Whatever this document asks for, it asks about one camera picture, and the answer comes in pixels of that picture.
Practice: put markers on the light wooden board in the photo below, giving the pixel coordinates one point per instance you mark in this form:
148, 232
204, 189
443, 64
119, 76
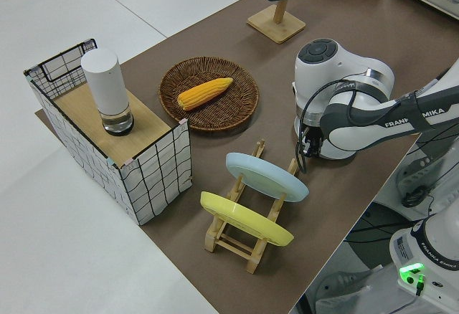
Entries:
147, 127

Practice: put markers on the white cylinder with clear base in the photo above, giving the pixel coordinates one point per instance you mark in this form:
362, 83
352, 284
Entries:
104, 81

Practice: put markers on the brown table mat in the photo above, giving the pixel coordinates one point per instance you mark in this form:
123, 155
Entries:
322, 203

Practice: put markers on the wooden mug rack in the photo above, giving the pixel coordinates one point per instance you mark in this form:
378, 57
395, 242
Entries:
276, 27

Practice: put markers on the gray pedestal frame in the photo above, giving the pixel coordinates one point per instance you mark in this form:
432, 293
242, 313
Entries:
344, 285

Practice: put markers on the wooden plate rack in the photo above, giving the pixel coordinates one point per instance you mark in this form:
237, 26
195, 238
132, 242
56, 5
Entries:
211, 240

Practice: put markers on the white grid pattern box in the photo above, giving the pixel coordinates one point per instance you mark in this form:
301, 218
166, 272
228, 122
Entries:
161, 185

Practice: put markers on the brown wicker tray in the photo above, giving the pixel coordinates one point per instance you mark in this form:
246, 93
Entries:
222, 113

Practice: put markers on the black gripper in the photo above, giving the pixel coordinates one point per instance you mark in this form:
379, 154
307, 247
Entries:
312, 138

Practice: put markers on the yellow corn cob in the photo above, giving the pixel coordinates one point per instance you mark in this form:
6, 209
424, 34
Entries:
204, 93

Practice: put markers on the light blue plate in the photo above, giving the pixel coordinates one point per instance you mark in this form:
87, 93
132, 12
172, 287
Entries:
265, 176

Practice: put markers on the yellow plate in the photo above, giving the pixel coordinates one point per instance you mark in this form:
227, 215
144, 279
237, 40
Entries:
244, 217

